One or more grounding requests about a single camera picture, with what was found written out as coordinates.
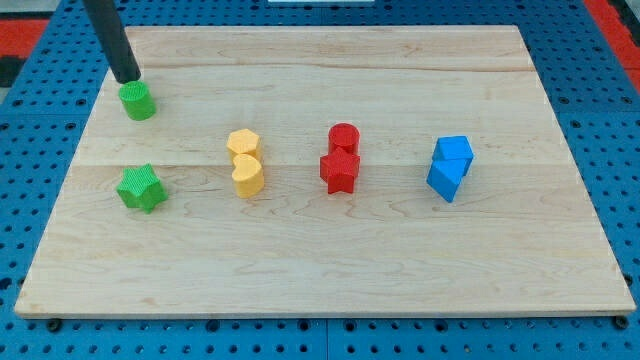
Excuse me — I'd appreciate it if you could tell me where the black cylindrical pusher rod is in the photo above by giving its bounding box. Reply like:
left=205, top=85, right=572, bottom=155
left=83, top=0, right=141, bottom=84

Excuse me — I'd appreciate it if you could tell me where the green cylinder block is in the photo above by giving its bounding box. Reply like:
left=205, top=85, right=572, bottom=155
left=118, top=81, right=156, bottom=121

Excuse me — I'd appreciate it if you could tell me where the green star block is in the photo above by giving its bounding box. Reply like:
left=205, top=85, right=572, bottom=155
left=116, top=164, right=168, bottom=214

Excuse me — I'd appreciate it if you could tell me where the yellow hexagon block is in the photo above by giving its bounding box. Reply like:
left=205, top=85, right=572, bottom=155
left=226, top=128, right=262, bottom=162

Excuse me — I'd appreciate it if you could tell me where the yellow heart block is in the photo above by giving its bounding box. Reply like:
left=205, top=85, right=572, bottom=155
left=232, top=154, right=265, bottom=198

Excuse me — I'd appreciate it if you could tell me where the red cylinder block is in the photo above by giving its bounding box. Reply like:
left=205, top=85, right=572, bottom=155
left=328, top=123, right=360, bottom=155

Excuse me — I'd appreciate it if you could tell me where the wooden board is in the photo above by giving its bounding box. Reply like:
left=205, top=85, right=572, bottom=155
left=15, top=25, right=636, bottom=319

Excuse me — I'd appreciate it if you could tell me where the red star block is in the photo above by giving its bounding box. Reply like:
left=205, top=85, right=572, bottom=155
left=320, top=148, right=361, bottom=194

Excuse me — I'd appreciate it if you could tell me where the blue cube block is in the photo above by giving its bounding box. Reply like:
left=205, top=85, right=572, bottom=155
left=432, top=135, right=474, bottom=176

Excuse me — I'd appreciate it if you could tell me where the blue triangle block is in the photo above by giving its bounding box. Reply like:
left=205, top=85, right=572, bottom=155
left=426, top=159, right=467, bottom=203

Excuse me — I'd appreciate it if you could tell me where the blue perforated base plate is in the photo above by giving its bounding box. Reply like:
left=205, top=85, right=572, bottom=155
left=1, top=1, right=639, bottom=359

